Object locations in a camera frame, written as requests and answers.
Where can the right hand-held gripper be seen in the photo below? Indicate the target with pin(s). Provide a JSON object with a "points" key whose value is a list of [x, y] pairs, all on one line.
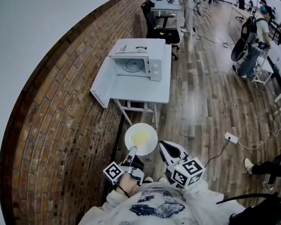
{"points": [[187, 172]]}

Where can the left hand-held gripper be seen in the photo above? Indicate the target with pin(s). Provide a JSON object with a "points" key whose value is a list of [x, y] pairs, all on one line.
{"points": [[137, 165]]}

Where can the white round plate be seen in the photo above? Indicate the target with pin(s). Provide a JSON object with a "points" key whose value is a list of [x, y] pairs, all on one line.
{"points": [[144, 151]]}

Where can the yellow food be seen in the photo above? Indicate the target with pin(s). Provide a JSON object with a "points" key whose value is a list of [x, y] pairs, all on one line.
{"points": [[140, 138]]}

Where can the white microwave oven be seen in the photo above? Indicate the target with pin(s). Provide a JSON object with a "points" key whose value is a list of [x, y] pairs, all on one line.
{"points": [[157, 48]]}

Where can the person's right forearm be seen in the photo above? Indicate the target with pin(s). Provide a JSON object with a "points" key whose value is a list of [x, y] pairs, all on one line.
{"points": [[201, 193]]}

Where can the person's left forearm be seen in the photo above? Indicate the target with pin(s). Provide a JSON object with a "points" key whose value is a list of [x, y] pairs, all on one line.
{"points": [[113, 200]]}

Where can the person's left hand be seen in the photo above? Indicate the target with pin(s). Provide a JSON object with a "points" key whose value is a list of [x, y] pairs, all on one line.
{"points": [[128, 184]]}

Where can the person's right shoe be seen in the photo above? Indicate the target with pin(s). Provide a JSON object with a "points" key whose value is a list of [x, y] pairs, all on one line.
{"points": [[162, 179]]}

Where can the person's shoe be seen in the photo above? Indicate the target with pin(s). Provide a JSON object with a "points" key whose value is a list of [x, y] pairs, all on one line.
{"points": [[162, 179], [148, 179]]}

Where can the person's left shoe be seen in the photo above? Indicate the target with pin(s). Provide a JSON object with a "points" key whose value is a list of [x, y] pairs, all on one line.
{"points": [[148, 179]]}

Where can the person's white printed sweatshirt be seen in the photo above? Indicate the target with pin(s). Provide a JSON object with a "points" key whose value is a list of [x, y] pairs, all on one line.
{"points": [[154, 210]]}

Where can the white power strip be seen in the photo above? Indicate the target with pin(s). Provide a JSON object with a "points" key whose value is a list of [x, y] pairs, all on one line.
{"points": [[225, 44], [231, 137]]}

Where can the white table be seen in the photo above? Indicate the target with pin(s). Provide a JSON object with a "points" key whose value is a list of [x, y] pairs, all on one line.
{"points": [[140, 90]]}

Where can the glass turntable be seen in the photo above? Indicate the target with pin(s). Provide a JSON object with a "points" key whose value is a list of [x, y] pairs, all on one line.
{"points": [[133, 65]]}

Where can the white printed book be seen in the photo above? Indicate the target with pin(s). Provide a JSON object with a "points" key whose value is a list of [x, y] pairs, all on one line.
{"points": [[131, 48]]}

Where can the black bag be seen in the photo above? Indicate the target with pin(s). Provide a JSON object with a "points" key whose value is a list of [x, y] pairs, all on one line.
{"points": [[260, 214]]}

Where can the white metal rack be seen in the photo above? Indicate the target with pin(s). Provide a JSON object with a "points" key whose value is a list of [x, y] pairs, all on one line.
{"points": [[268, 70]]}

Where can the wood-topped desk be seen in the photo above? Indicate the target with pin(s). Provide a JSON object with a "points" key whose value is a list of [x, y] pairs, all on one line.
{"points": [[240, 12]]}

